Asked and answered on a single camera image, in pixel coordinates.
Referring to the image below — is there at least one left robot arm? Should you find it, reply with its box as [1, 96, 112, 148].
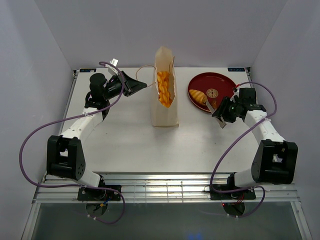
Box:
[46, 71, 147, 200]

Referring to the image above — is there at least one striped croissant bread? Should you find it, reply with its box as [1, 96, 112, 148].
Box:
[188, 89, 207, 105]

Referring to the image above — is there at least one purple cable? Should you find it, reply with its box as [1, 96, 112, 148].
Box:
[19, 61, 125, 224]
[209, 81, 278, 218]

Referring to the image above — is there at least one beige paper bag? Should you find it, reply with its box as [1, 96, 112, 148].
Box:
[148, 46, 179, 128]

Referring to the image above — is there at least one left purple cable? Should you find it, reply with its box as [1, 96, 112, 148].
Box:
[19, 61, 125, 224]

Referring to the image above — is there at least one twisted orange bread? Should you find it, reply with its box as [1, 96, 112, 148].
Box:
[157, 71, 173, 108]

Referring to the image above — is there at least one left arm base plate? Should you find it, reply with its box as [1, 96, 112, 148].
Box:
[77, 187, 121, 201]

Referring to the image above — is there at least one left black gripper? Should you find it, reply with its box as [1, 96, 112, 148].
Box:
[103, 71, 148, 101]

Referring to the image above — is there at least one aluminium frame rail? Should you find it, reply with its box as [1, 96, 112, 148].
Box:
[32, 172, 301, 204]

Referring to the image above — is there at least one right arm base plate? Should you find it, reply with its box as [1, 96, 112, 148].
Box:
[209, 184, 256, 201]

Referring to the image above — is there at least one dark red round plate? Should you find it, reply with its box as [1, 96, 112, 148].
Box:
[187, 72, 236, 113]

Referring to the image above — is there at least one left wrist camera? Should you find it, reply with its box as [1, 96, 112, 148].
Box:
[106, 58, 118, 75]

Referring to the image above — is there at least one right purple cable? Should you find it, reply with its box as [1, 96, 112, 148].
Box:
[209, 81, 278, 218]

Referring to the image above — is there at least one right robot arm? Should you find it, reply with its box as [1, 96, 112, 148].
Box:
[209, 88, 298, 199]

